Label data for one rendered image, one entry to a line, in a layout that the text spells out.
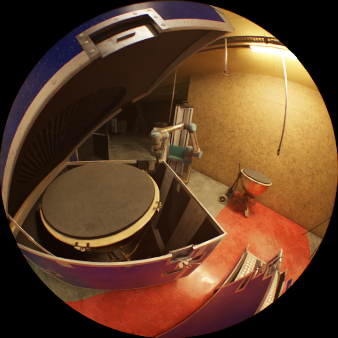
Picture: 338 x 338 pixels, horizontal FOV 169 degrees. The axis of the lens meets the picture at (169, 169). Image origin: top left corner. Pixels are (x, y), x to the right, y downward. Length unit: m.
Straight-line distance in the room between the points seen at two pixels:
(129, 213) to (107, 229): 0.14
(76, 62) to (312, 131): 3.41
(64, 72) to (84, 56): 0.03
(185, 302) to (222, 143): 3.29
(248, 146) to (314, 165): 1.89
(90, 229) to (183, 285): 1.15
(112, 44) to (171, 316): 1.58
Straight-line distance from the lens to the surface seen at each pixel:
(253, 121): 3.10
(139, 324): 1.43
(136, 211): 0.57
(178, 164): 2.51
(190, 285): 1.46
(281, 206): 3.42
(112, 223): 0.54
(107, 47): 0.21
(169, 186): 1.08
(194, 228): 0.79
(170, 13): 0.26
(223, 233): 0.62
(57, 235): 0.63
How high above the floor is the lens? 1.39
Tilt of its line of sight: 23 degrees down
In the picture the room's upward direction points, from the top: 8 degrees clockwise
